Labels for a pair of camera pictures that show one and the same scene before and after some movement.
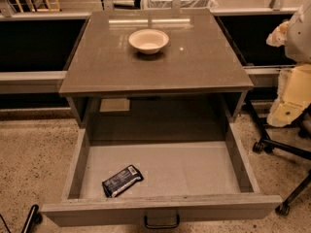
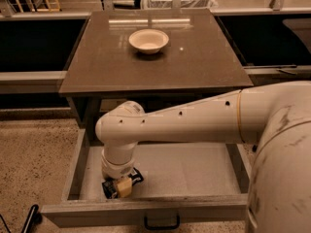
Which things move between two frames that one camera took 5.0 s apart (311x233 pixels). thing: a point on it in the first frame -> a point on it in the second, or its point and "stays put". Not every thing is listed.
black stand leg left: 33,220 stays put
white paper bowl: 149,41 stays put
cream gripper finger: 278,37 -> 110,184
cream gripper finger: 282,114 -> 124,186
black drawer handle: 161,226 stays put
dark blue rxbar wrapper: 121,181 stays put
